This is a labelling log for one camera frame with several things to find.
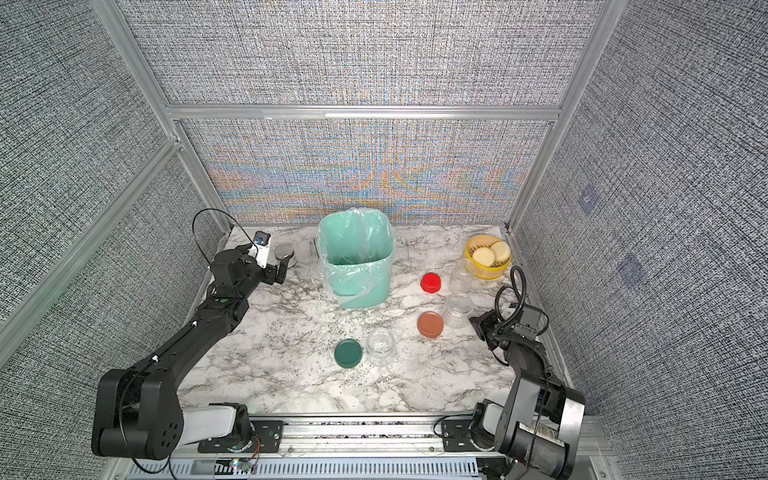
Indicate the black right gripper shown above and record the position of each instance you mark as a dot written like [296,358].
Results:
[487,327]

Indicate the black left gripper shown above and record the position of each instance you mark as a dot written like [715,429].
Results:
[270,275]

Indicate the red jar lid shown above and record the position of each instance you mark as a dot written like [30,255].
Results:
[431,283]

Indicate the green jar lid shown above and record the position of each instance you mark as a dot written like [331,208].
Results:
[348,353]

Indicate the green-lidded peanut jar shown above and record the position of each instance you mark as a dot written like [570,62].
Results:
[380,346]

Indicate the orange-lidded peanut jar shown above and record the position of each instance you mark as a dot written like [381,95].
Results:
[457,309]

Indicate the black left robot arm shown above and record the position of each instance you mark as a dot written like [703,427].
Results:
[137,411]

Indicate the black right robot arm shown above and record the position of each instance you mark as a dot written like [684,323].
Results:
[539,425]

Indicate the small silver-lidded tin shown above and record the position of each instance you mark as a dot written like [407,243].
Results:
[283,248]

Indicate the yellow-rimmed bamboo steamer basket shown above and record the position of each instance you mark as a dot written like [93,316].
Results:
[497,270]

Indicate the clear plastic bin liner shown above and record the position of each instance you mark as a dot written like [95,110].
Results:
[348,276]

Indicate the green plastic trash bin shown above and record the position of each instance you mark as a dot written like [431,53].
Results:
[357,264]

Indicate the front cream steamed bun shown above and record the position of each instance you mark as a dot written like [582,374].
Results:
[483,256]

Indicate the cream steamed bun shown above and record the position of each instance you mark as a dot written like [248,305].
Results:
[501,251]
[483,256]

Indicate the rear cream steamed bun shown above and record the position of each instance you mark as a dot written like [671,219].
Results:
[501,251]

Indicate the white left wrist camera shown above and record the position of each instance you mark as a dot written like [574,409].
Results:
[260,247]

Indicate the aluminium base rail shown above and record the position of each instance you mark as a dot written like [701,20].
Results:
[338,446]

